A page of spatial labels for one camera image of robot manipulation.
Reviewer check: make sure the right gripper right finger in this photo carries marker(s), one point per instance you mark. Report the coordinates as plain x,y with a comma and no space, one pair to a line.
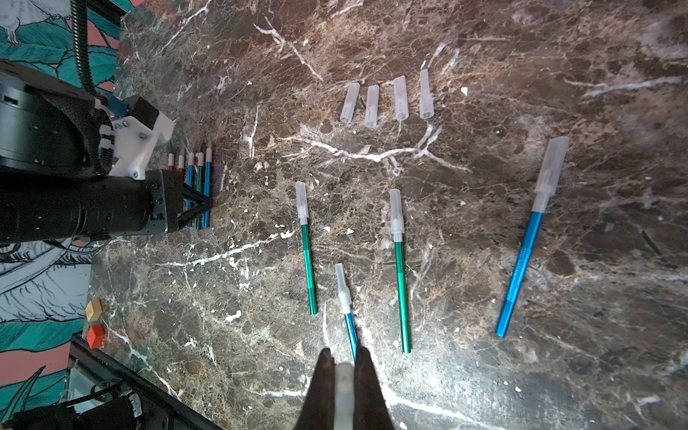
370,410

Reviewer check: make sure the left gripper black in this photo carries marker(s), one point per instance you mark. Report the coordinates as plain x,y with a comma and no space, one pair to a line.
175,205

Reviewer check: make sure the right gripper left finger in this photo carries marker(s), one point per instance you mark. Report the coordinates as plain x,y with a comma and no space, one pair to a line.
318,409

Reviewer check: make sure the blue carving knife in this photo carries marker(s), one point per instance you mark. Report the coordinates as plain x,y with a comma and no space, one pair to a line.
190,168
345,306
207,184
546,186

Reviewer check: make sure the green carving knife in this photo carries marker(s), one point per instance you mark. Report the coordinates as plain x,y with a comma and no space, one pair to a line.
199,175
398,231
303,217

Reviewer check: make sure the translucent protective cap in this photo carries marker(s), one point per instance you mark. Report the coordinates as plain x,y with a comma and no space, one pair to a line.
344,397
350,103
426,102
400,98
372,103

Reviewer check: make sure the blue carving knife front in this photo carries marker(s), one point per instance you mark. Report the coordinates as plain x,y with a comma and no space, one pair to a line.
345,306

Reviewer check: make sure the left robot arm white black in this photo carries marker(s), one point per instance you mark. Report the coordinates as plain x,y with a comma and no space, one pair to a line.
74,157

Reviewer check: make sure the orange small block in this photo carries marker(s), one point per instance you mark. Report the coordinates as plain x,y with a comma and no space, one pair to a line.
94,311

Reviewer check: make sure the red small block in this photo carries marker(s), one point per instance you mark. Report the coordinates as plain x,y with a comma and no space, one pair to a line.
96,336

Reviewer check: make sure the black front mounting rail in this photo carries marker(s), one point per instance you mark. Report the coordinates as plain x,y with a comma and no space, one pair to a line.
94,379

